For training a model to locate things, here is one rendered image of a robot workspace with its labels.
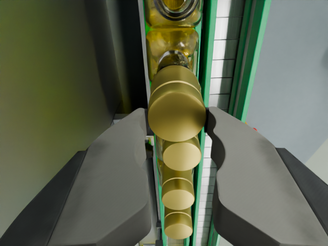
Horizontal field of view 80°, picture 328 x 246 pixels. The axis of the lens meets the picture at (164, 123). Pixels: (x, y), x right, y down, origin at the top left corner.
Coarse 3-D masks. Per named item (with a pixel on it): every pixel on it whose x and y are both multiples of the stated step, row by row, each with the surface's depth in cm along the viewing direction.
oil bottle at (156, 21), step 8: (144, 0) 18; (152, 0) 17; (168, 0) 19; (176, 0) 19; (200, 0) 17; (144, 8) 18; (152, 8) 17; (200, 8) 18; (152, 16) 18; (160, 16) 17; (192, 16) 18; (200, 16) 18; (152, 24) 19; (160, 24) 18; (168, 24) 18; (176, 24) 18; (184, 24) 18; (192, 24) 18
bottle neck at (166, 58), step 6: (168, 54) 18; (174, 54) 18; (180, 54) 18; (162, 60) 17; (168, 60) 16; (174, 60) 16; (180, 60) 16; (186, 60) 19; (162, 66) 16; (186, 66) 15
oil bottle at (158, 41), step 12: (156, 36) 19; (168, 36) 19; (180, 36) 19; (192, 36) 19; (156, 48) 19; (168, 48) 19; (180, 48) 19; (192, 48) 19; (156, 60) 19; (192, 60) 20; (156, 72) 20
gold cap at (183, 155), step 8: (168, 144) 16; (176, 144) 16; (184, 144) 16; (192, 144) 16; (168, 152) 17; (176, 152) 17; (184, 152) 16; (192, 152) 16; (200, 152) 17; (168, 160) 17; (176, 160) 17; (184, 160) 17; (192, 160) 17; (176, 168) 18; (184, 168) 18
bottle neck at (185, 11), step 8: (160, 0) 12; (184, 0) 16; (192, 0) 12; (160, 8) 13; (168, 8) 14; (176, 8) 16; (184, 8) 13; (192, 8) 13; (168, 16) 13; (176, 16) 13; (184, 16) 13
